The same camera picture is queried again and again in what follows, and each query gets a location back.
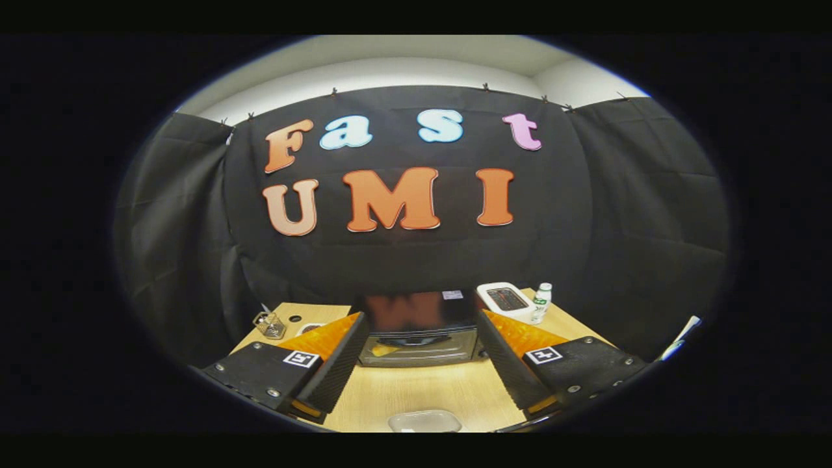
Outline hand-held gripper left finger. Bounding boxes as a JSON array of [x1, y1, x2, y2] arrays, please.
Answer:
[[188, 313, 370, 426]]

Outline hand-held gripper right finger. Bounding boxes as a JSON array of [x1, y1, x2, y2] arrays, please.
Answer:
[[476, 310, 651, 422]]

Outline black toaster oven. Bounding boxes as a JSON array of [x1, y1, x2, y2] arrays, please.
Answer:
[[354, 291, 489, 369]]

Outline white bread toaster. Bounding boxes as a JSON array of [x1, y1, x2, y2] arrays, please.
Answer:
[[476, 281, 538, 324]]

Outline white bottle green label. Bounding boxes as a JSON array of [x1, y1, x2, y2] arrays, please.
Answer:
[[530, 282, 553, 325]]

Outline white oval plate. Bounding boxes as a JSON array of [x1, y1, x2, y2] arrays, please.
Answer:
[[388, 409, 463, 433]]

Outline white side desk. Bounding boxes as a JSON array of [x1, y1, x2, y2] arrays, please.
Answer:
[[658, 315, 703, 362]]

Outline wire basket holder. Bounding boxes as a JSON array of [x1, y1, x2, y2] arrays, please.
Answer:
[[253, 311, 287, 340]]

